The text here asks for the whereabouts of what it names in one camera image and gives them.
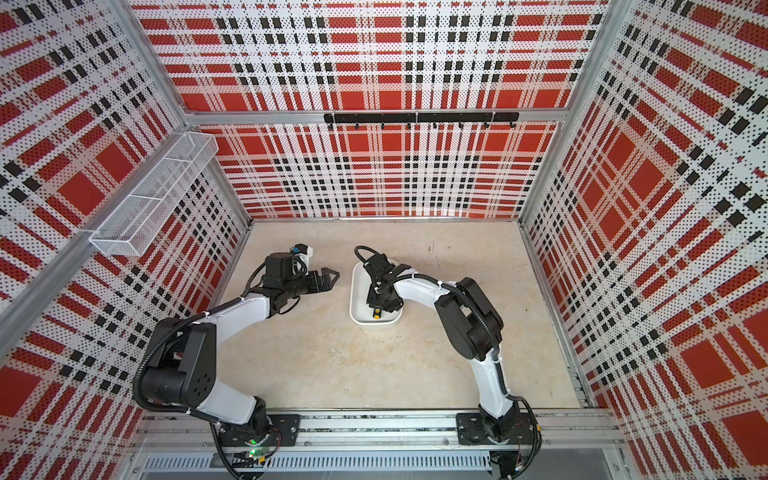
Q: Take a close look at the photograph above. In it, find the white rectangular plastic bin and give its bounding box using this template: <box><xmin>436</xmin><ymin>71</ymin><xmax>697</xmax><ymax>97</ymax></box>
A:
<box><xmin>349</xmin><ymin>260</ymin><xmax>406</xmax><ymax>327</ymax></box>

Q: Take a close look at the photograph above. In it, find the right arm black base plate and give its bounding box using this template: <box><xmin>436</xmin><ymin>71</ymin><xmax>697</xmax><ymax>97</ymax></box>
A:
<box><xmin>455</xmin><ymin>411</ymin><xmax>536</xmax><ymax>446</ymax></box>

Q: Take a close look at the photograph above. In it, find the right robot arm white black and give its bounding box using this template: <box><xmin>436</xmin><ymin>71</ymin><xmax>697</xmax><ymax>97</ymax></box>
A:
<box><xmin>350</xmin><ymin>246</ymin><xmax>525</xmax><ymax>443</ymax></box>

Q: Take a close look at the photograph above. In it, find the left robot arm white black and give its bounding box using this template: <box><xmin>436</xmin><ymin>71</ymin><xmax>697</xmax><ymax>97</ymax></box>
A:
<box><xmin>132</xmin><ymin>244</ymin><xmax>340</xmax><ymax>445</ymax></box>

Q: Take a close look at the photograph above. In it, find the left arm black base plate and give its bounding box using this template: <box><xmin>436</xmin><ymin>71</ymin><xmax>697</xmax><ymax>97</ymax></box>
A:
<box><xmin>218</xmin><ymin>414</ymin><xmax>301</xmax><ymax>448</ymax></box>

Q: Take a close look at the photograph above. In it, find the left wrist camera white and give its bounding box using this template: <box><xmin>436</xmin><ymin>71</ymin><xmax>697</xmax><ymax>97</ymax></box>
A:
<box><xmin>290</xmin><ymin>243</ymin><xmax>313</xmax><ymax>271</ymax></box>

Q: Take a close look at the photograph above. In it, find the aluminium front mounting rail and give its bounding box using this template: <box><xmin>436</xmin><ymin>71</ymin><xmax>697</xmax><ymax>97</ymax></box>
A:
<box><xmin>129</xmin><ymin>409</ymin><xmax>624</xmax><ymax>452</ymax></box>

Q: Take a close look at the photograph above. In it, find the black wall hook rail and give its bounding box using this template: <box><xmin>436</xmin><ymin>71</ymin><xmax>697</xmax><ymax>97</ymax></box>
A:
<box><xmin>323</xmin><ymin>111</ymin><xmax>520</xmax><ymax>127</ymax></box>

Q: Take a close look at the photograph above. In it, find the white wire mesh shelf basket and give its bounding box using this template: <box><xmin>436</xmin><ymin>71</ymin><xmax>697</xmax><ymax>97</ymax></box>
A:
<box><xmin>89</xmin><ymin>131</ymin><xmax>218</xmax><ymax>257</ymax></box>

